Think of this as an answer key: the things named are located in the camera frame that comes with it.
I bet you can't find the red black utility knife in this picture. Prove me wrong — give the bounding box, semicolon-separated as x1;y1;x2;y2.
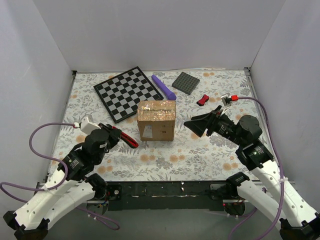
112;126;139;149

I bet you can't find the brown cardboard express box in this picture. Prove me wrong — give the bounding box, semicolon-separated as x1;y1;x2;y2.
137;100;176;142

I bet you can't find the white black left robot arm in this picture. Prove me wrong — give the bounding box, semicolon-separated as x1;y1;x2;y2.
3;123;123;240

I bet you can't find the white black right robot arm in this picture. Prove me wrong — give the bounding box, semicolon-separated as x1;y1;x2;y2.
184;106;320;240

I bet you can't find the red black knife cap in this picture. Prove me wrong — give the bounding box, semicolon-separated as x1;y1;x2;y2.
196;94;210;107

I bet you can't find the floral patterned table mat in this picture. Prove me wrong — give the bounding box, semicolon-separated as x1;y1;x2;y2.
53;70;274;182

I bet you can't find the dark grey studded baseplate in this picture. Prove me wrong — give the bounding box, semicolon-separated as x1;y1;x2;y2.
171;72;200;95

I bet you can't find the black white checkerboard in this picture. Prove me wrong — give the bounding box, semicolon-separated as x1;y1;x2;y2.
93;66;164;124

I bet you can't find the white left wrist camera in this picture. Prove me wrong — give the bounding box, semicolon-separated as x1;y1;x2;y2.
73;115;100;135

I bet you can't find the purple cylindrical handle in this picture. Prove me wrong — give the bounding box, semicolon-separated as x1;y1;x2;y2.
151;74;177;101

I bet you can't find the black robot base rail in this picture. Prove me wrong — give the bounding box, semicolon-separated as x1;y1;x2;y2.
84;179;251;218

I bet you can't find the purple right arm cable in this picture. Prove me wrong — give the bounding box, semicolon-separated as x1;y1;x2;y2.
228;96;286;240

